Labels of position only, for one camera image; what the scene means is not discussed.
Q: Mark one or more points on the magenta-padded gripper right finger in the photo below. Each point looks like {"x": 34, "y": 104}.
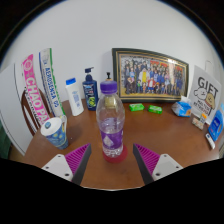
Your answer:
{"x": 156, "y": 165}

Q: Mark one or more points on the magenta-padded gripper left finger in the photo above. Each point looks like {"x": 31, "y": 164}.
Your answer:
{"x": 66, "y": 165}

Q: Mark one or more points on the clear purple-capped water bottle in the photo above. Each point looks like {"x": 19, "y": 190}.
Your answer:
{"x": 110, "y": 126}

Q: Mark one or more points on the blue starry print paper cup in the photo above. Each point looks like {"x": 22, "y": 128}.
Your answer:
{"x": 56, "y": 135}

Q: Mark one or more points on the small green packet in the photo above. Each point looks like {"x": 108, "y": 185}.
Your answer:
{"x": 155, "y": 109}
{"x": 136, "y": 107}

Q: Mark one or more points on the small white tube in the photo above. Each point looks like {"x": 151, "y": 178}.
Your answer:
{"x": 210, "y": 141}

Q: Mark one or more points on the small brown box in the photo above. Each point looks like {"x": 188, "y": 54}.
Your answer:
{"x": 199, "y": 122}

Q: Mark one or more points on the white bottle with blue cap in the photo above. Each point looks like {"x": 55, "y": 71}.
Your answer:
{"x": 75, "y": 98}

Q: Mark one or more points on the blue detergent bottle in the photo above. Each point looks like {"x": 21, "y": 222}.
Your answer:
{"x": 216, "y": 125}

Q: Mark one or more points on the dark blue pump bottle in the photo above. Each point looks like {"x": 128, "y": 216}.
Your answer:
{"x": 90, "y": 93}

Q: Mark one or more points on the white refrigerator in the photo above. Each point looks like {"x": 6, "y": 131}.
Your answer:
{"x": 11, "y": 106}

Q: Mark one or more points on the white blue shuttlecock tube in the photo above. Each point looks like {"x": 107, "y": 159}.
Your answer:
{"x": 51, "y": 83}

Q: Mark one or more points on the white paper gift bag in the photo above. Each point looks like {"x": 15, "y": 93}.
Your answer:
{"x": 205, "y": 91}

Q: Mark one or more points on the framed group photo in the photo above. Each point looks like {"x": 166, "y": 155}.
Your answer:
{"x": 150, "y": 76}

